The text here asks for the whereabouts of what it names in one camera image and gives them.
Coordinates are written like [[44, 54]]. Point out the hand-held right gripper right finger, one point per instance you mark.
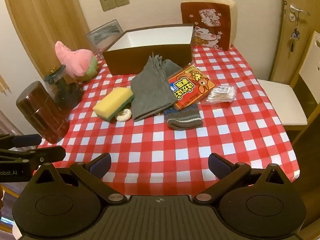
[[217, 166]]

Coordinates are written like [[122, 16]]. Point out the red checked tablecloth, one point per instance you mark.
[[150, 142]]

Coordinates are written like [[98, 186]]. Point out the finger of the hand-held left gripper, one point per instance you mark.
[[26, 140], [50, 153]]

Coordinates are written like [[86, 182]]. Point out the brown wooden canister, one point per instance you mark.
[[40, 115]]

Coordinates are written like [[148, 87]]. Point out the striped knit sock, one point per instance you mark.
[[183, 118]]

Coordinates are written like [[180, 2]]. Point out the wooden door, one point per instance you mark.
[[280, 55]]

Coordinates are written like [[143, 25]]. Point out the glass jar with teal lid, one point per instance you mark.
[[62, 90]]

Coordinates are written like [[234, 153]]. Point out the yellow sponge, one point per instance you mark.
[[112, 102]]

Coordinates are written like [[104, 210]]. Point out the red printed packet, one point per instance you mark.
[[190, 87]]

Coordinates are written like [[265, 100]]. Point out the pink plush toy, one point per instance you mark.
[[75, 60]]

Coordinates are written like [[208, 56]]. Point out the grey cloth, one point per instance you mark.
[[150, 90]]

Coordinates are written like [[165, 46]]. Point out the clear acrylic picture frame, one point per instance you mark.
[[105, 35]]

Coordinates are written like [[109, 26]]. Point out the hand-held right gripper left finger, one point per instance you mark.
[[101, 167]]

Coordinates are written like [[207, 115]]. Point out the dark grey sock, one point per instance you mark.
[[172, 67]]

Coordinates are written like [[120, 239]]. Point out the brown cardboard box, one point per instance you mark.
[[125, 60]]

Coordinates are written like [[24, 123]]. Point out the white chair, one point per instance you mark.
[[280, 100]]

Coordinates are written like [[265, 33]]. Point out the cotton swab packet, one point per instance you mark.
[[220, 95]]

